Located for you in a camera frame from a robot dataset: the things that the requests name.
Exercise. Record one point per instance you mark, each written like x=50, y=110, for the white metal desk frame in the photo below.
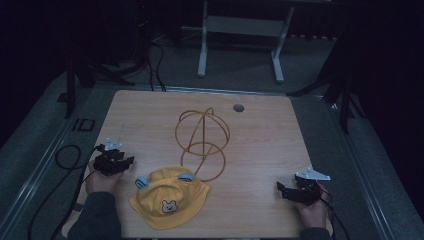
x=240, y=26

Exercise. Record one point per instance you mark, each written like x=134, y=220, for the person's right hand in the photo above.
x=313, y=213

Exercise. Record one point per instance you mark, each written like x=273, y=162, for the person's left hand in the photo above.
x=101, y=182

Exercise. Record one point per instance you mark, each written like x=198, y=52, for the black square floor bracket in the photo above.
x=84, y=124

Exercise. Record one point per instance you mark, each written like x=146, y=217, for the yellow bear print hat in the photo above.
x=168, y=198

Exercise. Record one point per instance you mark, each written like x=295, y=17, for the grey round table grommet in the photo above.
x=238, y=108

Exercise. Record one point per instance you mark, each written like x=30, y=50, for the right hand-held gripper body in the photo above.
x=308, y=190

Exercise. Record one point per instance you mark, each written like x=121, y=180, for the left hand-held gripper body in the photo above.
x=107, y=160

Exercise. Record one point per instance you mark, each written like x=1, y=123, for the black stand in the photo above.
x=86, y=71
x=343, y=90

